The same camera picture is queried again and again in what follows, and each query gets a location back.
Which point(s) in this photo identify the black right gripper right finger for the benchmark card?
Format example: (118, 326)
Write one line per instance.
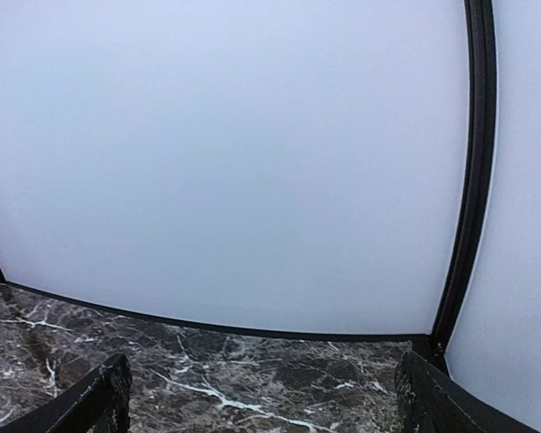
(429, 401)

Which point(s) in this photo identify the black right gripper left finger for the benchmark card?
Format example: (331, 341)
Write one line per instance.
(99, 402)

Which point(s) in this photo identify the black right corner frame post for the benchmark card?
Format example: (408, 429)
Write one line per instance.
(483, 91)

